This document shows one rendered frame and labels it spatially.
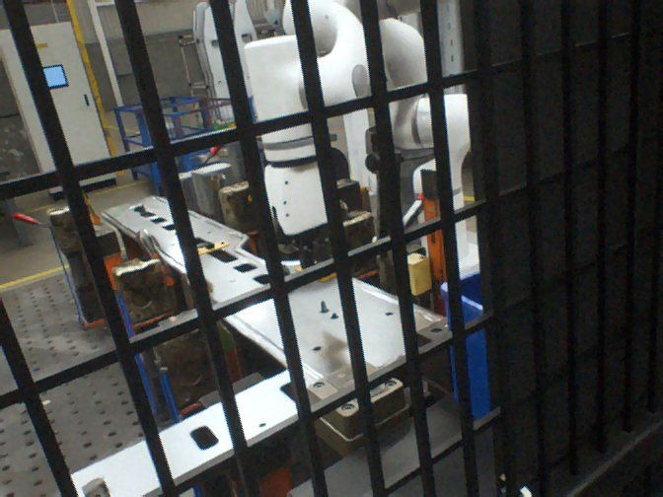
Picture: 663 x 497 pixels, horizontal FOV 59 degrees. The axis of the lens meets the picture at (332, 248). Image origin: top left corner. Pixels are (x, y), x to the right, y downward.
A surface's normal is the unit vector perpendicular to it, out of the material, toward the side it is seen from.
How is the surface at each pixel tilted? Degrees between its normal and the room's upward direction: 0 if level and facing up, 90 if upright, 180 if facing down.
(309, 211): 95
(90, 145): 90
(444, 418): 0
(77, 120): 90
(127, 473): 0
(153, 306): 90
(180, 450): 0
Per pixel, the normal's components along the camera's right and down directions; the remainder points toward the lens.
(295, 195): 0.44, 0.25
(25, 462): -0.15, -0.93
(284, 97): -0.28, 0.40
